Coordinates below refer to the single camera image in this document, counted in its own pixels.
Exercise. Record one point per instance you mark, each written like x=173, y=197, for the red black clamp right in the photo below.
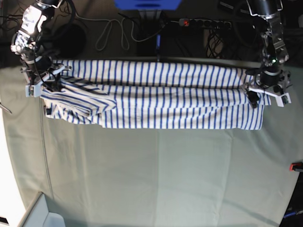
x=297, y=167

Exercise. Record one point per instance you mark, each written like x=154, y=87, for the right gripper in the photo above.
x=42, y=64

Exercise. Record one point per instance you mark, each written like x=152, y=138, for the red black clamp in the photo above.
x=157, y=49
x=297, y=167

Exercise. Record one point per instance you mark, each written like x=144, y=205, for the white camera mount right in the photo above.
x=37, y=82

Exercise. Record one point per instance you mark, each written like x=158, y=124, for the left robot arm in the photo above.
x=274, y=52

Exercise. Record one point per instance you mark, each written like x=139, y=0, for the blue white striped t-shirt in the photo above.
x=154, y=95

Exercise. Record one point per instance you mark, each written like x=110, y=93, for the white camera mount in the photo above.
x=37, y=82
x=278, y=92

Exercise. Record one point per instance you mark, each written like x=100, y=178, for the red black clamp centre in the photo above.
x=157, y=49

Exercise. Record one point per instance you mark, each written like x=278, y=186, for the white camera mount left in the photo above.
x=278, y=92

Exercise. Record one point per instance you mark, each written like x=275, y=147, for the round black stool base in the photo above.
x=72, y=43

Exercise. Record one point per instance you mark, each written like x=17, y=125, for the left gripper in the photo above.
x=269, y=76

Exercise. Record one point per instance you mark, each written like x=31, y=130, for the green table cloth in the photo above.
x=96, y=177

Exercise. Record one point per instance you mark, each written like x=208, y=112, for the white power strip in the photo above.
x=205, y=23

